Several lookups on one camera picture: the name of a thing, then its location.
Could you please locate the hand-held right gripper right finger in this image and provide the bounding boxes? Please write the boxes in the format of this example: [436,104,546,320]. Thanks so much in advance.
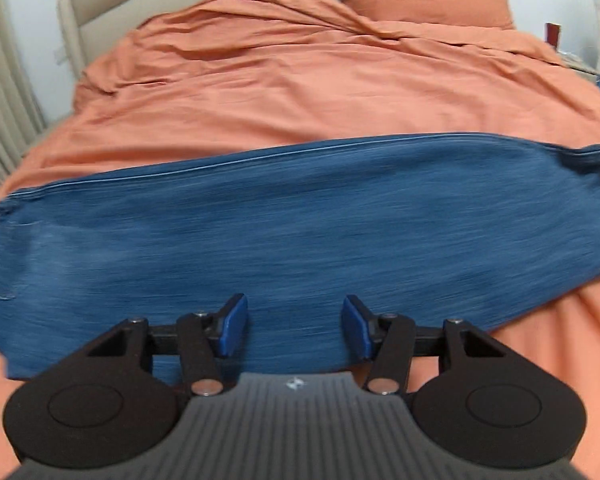
[341,294,508,396]

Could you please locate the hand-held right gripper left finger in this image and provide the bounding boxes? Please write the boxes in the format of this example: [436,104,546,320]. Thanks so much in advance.
[82,293,249,397]

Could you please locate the blue denim pants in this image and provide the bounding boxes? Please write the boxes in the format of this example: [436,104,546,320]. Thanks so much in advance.
[0,131,600,381]

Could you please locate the orange duvet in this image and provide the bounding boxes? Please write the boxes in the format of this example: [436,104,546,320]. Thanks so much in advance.
[0,0,600,480]

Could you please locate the beige curtain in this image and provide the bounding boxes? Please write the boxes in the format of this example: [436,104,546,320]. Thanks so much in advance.
[0,0,48,201]

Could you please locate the wooden nightstand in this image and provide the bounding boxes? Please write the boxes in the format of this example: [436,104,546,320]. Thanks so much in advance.
[559,51,600,82]

